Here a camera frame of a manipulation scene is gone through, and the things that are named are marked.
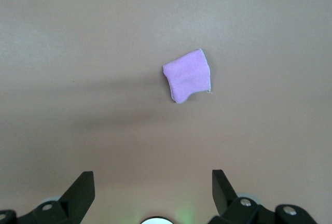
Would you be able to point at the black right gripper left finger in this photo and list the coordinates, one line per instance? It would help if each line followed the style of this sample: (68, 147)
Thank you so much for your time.
(75, 200)

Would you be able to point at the purple microfibre towel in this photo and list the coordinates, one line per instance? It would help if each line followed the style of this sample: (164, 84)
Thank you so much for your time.
(188, 76)

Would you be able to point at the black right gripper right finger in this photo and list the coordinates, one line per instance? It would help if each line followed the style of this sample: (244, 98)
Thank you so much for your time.
(228, 206)

